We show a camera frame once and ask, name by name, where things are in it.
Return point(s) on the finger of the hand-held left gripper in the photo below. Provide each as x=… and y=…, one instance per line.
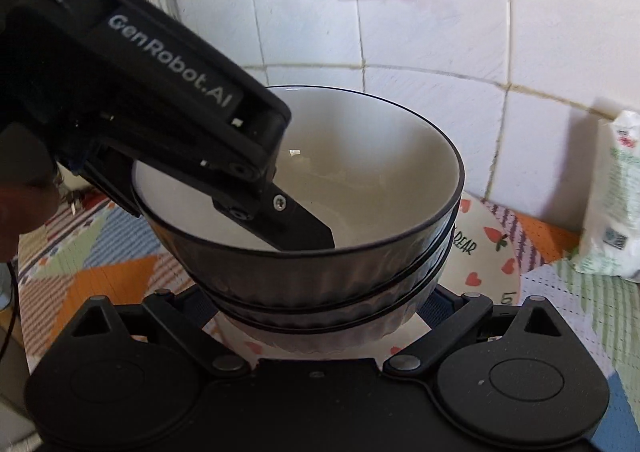
x=295, y=227
x=112, y=187

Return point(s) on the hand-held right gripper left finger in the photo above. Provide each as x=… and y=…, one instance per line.
x=220, y=347

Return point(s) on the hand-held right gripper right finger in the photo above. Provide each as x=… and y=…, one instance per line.
x=432, y=312

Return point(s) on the heart patterned plate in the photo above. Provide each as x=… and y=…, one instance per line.
x=480, y=252

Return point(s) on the white ribbed bowl black rim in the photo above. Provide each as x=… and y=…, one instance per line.
x=325, y=314
x=380, y=157
x=325, y=339

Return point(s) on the person's left hand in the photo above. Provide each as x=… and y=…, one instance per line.
x=27, y=222

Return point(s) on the white seasoning bag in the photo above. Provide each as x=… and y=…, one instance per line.
x=610, y=212

